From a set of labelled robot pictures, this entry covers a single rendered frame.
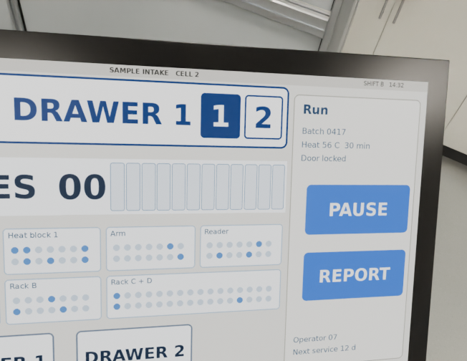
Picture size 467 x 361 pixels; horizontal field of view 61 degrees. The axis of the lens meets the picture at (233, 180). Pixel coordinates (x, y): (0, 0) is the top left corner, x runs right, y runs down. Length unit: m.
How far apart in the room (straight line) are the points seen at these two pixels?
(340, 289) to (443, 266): 1.61
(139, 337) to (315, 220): 0.18
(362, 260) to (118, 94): 0.25
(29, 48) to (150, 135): 0.11
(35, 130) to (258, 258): 0.20
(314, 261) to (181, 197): 0.13
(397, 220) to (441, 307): 1.46
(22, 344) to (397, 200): 0.34
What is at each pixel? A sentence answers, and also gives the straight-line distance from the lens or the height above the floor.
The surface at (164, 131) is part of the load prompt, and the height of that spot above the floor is 1.15.
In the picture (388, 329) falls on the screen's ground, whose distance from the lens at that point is 0.42.
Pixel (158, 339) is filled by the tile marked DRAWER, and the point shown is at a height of 1.01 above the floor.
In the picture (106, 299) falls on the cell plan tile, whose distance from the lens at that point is 0.35.
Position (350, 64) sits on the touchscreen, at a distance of 0.37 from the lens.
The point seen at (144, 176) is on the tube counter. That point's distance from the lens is 0.32.
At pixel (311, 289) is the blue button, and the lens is 0.37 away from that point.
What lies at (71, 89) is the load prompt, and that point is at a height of 1.17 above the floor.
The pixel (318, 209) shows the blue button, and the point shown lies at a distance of 0.36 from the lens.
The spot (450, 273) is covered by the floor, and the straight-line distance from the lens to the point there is 1.97.
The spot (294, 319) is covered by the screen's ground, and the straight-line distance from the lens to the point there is 0.38.
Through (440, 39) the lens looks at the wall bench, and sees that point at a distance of 2.23.
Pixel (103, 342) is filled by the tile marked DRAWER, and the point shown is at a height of 1.01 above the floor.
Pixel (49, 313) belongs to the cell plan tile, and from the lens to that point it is 0.36.
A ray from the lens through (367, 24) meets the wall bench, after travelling 2.26.
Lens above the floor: 1.35
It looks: 45 degrees down
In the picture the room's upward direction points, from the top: 11 degrees clockwise
